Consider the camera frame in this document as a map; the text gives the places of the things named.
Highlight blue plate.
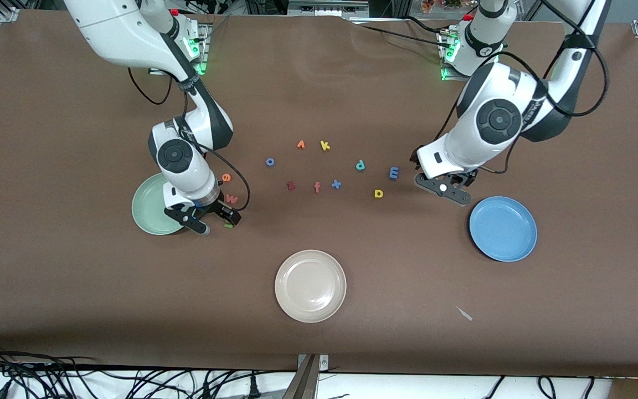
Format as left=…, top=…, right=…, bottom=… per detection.
left=469, top=196, right=538, bottom=262

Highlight green plate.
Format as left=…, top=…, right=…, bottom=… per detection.
left=131, top=173, right=187, bottom=236

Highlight beige plate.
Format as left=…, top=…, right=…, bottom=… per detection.
left=275, top=250, right=347, bottom=323

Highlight brown paper table cover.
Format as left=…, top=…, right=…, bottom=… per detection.
left=0, top=8, right=638, bottom=377

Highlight grey metal box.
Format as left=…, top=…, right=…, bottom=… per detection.
left=287, top=0, right=369, bottom=17

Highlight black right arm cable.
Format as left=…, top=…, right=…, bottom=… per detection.
left=127, top=68, right=251, bottom=212

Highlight black cable at arm base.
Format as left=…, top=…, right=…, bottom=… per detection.
left=347, top=17, right=452, bottom=48

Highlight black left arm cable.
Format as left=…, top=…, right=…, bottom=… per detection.
left=433, top=0, right=610, bottom=175

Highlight metal table edge bracket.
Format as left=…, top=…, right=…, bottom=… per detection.
left=296, top=354, right=330, bottom=399

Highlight tangled black floor cables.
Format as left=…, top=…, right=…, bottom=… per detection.
left=0, top=342, right=297, bottom=399

